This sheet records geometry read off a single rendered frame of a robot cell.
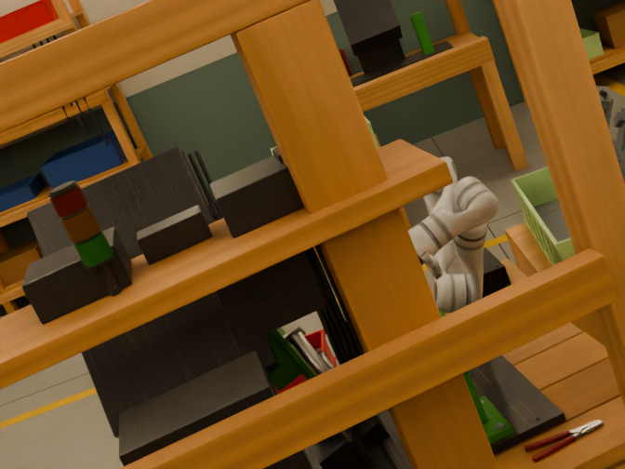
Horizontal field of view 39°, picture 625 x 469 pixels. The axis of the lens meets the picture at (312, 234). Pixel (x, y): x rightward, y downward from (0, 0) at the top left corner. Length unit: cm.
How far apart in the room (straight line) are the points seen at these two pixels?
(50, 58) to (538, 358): 129
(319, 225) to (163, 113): 614
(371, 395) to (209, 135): 609
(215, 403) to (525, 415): 65
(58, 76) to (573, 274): 89
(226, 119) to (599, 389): 580
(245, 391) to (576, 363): 78
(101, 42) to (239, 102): 607
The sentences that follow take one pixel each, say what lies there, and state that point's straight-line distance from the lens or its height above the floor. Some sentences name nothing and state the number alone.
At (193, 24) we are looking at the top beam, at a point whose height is 188.
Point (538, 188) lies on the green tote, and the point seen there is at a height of 90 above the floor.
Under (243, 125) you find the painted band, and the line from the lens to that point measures 745.
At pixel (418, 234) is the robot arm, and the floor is 130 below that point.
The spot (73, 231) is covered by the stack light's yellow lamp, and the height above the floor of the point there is 167.
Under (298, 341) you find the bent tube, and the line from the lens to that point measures 187.
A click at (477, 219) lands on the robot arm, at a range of 187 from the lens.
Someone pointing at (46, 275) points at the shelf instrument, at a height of 161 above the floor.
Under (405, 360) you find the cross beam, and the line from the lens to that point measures 150.
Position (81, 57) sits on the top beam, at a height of 190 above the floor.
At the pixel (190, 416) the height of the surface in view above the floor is 124.
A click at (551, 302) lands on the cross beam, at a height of 124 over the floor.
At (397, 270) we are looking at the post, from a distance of 150.
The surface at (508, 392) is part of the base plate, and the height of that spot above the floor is 90.
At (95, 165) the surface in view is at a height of 92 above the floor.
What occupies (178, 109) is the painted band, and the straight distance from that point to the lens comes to 748.
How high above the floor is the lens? 195
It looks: 18 degrees down
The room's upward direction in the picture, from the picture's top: 23 degrees counter-clockwise
